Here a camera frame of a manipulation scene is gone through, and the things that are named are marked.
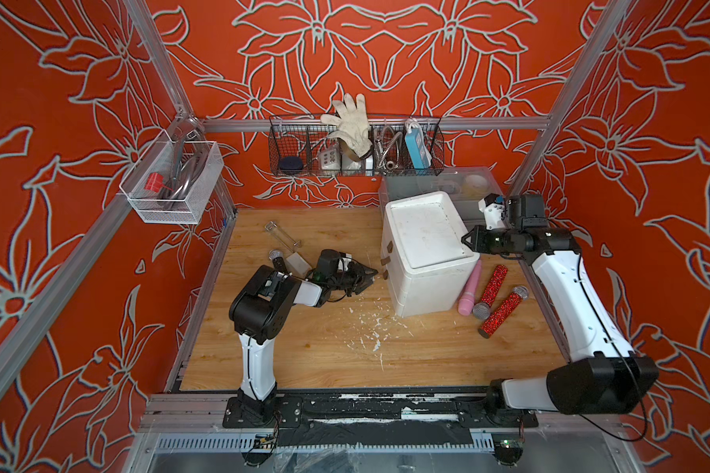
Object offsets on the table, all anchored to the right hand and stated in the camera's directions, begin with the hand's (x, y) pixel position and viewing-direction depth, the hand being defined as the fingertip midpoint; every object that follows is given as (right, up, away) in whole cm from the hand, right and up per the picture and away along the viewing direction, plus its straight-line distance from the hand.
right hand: (459, 235), depth 76 cm
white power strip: (-36, +25, +17) cm, 47 cm away
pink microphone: (+7, -21, +13) cm, 26 cm away
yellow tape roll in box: (+15, +17, +26) cm, 34 cm away
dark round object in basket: (-50, +25, +24) cm, 61 cm away
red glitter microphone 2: (+18, -23, +11) cm, 32 cm away
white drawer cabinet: (-10, -8, -3) cm, 13 cm away
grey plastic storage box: (-14, +16, +20) cm, 29 cm away
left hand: (-20, -13, +15) cm, 28 cm away
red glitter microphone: (+11, -23, +11) cm, 28 cm away
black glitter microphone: (-54, -9, +24) cm, 60 cm away
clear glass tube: (-56, 0, +34) cm, 65 cm away
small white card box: (-47, -11, +25) cm, 55 cm away
